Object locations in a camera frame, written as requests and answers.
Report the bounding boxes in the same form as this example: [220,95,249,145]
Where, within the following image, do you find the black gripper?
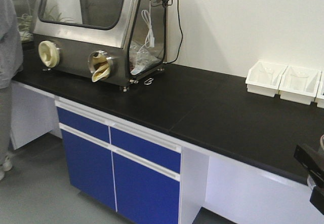
[294,144,323,214]

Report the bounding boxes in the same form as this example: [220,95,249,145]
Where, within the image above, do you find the white right storage bin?
[315,71,324,108]

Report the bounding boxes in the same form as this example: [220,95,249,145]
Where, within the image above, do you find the white storage bin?
[279,65,321,105]
[246,60,288,97]
[315,71,324,108]

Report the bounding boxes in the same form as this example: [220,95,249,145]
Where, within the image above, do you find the white middle storage bin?
[279,65,321,105]

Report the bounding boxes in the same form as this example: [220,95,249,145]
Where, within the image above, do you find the white left storage bin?
[246,60,288,97]

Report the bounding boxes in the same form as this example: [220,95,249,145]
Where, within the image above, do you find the blue upper right drawer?
[110,127,181,173]

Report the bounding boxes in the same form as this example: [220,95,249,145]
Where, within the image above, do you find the blue drawer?
[57,107,110,143]
[110,127,181,173]

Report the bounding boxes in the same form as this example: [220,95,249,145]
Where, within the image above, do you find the blue right cabinet door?
[112,153,180,223]

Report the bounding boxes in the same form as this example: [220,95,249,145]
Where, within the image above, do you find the blue cabinet door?
[112,153,180,223]
[62,130,116,210]

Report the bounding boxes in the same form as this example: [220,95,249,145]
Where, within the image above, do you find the blue left cabinet door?
[62,130,116,210]

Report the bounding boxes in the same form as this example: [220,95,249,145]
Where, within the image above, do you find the blue upper left drawer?
[57,107,110,143]

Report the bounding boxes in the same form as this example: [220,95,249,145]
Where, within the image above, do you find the cream right glove port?
[88,50,113,83]

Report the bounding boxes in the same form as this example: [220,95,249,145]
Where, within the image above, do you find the cream glove port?
[38,41,60,68]
[88,50,113,83]

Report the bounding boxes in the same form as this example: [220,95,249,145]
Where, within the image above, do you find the stainless steel glove box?
[32,0,167,91]

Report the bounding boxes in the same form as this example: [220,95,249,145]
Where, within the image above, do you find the cream left glove port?
[38,41,60,68]

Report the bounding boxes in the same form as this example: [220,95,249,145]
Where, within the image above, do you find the person in grey clothes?
[1,0,23,179]

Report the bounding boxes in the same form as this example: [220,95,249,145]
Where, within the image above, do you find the metal ring latch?
[144,78,154,85]

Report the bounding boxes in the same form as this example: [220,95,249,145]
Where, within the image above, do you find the white cable inside box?
[136,9,156,55]

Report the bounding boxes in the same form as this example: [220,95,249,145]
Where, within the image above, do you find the black power cable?
[161,0,184,65]

